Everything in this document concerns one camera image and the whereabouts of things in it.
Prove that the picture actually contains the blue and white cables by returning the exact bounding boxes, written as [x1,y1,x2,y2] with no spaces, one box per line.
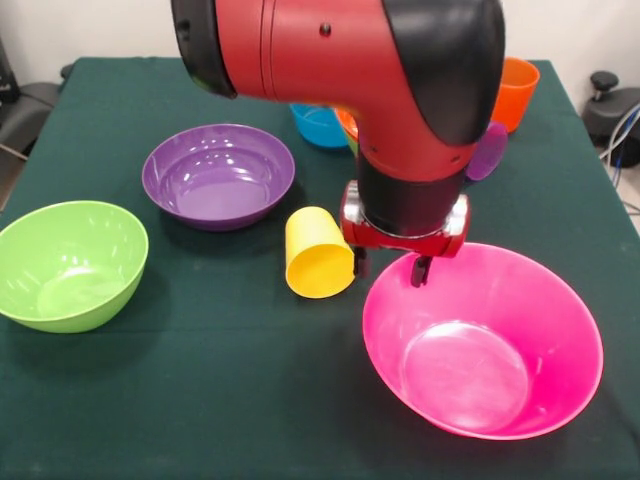
[598,102,640,174]

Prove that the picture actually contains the yellow plastic cup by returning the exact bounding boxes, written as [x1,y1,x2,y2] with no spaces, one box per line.
[284,206,357,300]

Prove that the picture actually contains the pink plastic bowl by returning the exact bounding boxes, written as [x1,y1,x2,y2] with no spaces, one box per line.
[361,242,605,442]

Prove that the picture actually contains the black chair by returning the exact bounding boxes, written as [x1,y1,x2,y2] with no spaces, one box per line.
[0,37,64,161]

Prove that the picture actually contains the purple plastic cup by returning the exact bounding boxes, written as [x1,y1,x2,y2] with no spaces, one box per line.
[467,122,509,184]

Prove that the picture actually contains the dark green tablecloth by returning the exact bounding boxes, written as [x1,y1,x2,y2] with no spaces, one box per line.
[0,56,640,480]

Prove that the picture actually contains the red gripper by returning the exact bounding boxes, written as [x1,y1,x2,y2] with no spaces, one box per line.
[339,180,471,289]

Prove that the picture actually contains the orange plastic cup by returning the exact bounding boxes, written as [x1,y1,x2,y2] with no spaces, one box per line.
[489,56,541,134]

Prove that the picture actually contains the blue plastic bowl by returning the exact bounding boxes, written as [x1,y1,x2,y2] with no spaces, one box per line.
[289,102,351,151]

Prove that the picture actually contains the purple plastic bowl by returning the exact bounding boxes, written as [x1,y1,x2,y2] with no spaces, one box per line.
[141,124,297,232]

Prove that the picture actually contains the large orange plastic bowl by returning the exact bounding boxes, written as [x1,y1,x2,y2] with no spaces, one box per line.
[334,107,360,144]

